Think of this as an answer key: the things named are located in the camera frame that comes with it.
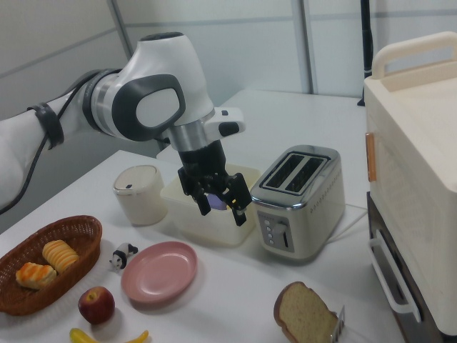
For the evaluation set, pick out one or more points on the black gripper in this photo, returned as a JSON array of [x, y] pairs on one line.
[[203, 164]]

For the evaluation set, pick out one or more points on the brown-crust bread slice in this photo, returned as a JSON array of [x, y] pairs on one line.
[[303, 314]]

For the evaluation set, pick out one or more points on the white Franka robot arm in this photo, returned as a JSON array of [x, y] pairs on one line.
[[160, 71]]

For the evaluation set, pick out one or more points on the cream and chrome toaster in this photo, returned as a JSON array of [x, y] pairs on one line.
[[314, 221]]

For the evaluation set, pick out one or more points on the striped yellow bread roll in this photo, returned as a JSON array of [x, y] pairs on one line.
[[60, 253]]

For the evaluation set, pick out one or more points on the purple cube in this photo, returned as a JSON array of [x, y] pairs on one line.
[[216, 203]]

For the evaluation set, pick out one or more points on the white plastic storage bin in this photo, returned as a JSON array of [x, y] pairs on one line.
[[210, 232]]

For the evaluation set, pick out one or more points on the small cream lidded trash can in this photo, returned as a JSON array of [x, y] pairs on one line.
[[143, 203]]

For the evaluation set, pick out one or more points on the pink plate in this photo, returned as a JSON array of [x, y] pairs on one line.
[[160, 271]]

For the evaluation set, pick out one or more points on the panda figurine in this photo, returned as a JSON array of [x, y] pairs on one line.
[[119, 257]]

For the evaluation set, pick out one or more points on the brown wicker basket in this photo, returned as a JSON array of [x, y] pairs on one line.
[[82, 232]]

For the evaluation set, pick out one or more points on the tan cabinet latch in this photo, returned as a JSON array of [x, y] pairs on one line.
[[370, 157]]

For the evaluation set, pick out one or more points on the red apple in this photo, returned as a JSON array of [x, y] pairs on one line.
[[96, 305]]

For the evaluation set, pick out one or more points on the metal toast rack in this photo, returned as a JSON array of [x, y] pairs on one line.
[[339, 321]]

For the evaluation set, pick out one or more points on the yellow banana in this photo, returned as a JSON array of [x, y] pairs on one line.
[[76, 336]]

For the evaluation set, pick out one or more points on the black pole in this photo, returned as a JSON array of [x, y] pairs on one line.
[[367, 53]]

